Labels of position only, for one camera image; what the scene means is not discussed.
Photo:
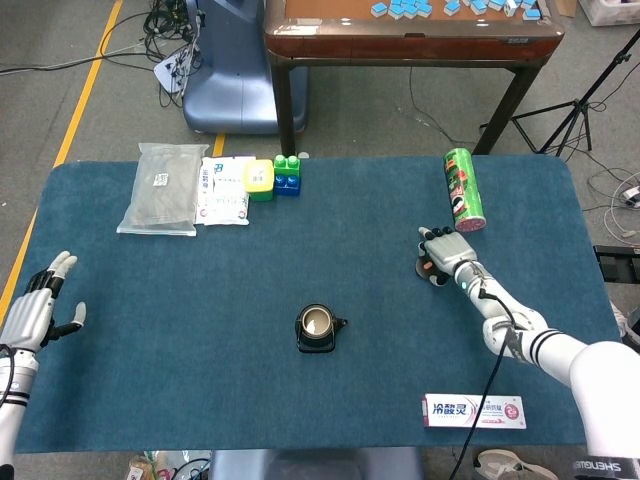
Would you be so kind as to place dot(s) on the brown mahjong table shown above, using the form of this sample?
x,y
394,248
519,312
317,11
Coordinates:
x,y
400,45

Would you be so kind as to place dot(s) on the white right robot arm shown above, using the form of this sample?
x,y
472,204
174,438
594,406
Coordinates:
x,y
550,345

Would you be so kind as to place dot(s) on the white mahjong tile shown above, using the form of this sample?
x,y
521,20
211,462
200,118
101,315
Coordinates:
x,y
510,7

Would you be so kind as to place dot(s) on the white wipes packet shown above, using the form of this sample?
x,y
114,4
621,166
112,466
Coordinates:
x,y
225,200

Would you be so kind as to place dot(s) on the black foot pedal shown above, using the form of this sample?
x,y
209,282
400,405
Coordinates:
x,y
617,262

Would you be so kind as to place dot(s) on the clear plastic bag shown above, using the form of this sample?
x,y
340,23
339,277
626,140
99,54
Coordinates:
x,y
150,467

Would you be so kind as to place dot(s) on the white pink toothpaste box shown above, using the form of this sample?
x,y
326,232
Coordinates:
x,y
450,411

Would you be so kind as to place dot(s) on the blue grey robot torso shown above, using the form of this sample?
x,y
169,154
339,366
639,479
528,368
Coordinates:
x,y
315,465

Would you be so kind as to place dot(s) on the white grey sneaker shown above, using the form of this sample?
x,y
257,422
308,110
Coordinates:
x,y
630,325
520,467

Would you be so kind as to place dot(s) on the grey plastic bag package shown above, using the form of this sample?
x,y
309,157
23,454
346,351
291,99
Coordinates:
x,y
160,200

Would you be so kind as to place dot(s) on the black cup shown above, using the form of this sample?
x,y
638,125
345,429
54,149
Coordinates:
x,y
307,345

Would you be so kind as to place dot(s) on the green toy block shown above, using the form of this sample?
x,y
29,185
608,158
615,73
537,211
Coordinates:
x,y
287,167

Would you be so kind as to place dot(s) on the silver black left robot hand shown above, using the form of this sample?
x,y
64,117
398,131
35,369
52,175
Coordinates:
x,y
27,320

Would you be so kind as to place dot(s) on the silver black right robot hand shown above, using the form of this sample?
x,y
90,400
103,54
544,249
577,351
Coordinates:
x,y
447,250

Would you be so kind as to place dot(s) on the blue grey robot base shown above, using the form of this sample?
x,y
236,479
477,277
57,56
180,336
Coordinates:
x,y
235,90

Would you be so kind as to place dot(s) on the black tripod stand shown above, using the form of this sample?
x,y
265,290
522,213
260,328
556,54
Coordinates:
x,y
577,107

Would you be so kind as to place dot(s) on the green chips can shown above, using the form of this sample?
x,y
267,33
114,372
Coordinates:
x,y
465,195

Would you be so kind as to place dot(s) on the blue toy block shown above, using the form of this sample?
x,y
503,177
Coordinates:
x,y
287,186

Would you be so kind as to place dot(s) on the blue mahjong tile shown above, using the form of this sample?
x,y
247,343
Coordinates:
x,y
378,7
531,13
452,6

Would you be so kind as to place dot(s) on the blue felt table mat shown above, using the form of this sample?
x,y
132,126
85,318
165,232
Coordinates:
x,y
225,375

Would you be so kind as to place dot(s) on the yellow-lidded green box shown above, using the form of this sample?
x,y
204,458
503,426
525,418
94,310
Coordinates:
x,y
258,177

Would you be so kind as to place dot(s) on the white power strip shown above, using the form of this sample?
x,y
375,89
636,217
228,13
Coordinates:
x,y
167,75

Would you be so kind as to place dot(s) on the black round lid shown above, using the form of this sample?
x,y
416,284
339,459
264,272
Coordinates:
x,y
418,268

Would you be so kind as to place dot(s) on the brown cardboard box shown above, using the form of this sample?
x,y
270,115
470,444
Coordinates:
x,y
565,6

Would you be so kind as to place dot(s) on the white storage basket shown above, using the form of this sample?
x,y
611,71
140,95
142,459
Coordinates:
x,y
610,12

